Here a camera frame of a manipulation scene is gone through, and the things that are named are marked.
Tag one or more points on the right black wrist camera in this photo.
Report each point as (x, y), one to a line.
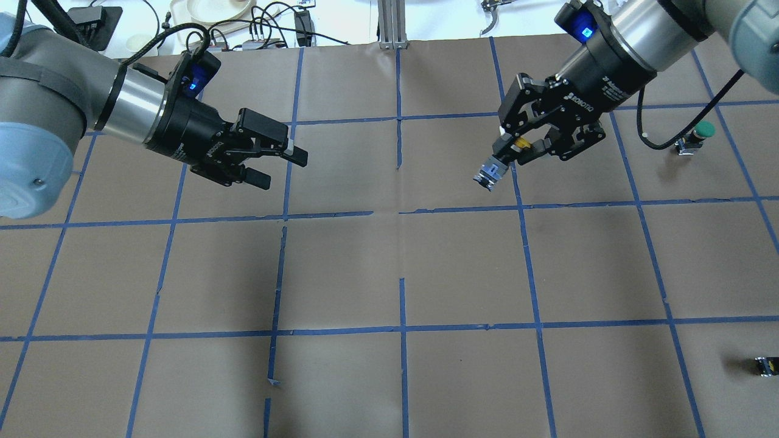
(582, 20)

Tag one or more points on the yellow push button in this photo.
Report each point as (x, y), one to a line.
(506, 149)

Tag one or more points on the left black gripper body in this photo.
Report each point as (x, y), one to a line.
(185, 131)

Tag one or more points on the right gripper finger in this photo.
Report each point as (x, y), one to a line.
(563, 144)
(531, 104)

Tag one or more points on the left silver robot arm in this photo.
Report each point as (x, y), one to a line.
(54, 90)

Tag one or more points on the aluminium frame post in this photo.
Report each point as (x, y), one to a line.
(392, 25)

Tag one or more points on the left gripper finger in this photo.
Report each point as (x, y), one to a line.
(245, 175)
(261, 136)

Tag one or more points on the white power strip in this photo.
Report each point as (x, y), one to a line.
(269, 43)

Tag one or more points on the black button base block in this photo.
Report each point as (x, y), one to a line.
(767, 366)

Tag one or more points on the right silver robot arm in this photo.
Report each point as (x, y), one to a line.
(662, 32)

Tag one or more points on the white paper cup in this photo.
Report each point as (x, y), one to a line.
(137, 41)

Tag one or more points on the beige round plate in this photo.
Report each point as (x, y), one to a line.
(210, 12)

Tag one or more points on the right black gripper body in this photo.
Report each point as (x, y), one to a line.
(593, 76)

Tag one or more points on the green push button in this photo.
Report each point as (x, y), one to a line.
(693, 141)

